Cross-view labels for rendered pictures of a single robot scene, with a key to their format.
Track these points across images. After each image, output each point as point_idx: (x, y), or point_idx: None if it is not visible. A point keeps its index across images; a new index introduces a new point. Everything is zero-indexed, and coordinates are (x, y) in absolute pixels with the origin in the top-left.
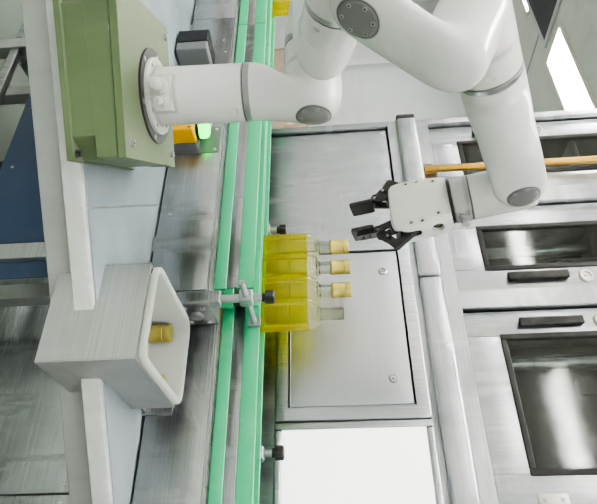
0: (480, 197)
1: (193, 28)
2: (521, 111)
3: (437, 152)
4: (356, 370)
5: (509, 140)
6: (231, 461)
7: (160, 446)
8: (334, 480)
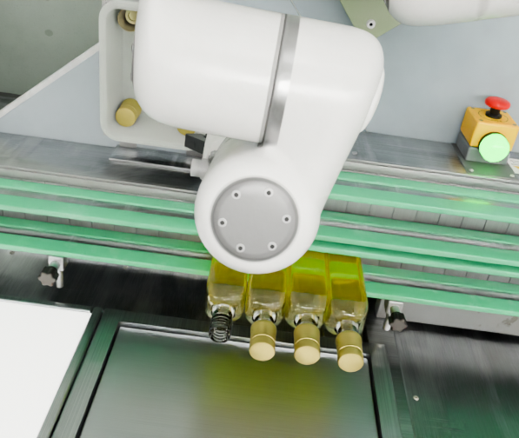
0: (228, 142)
1: None
2: None
3: None
4: (150, 406)
5: None
6: (38, 196)
7: (78, 152)
8: None
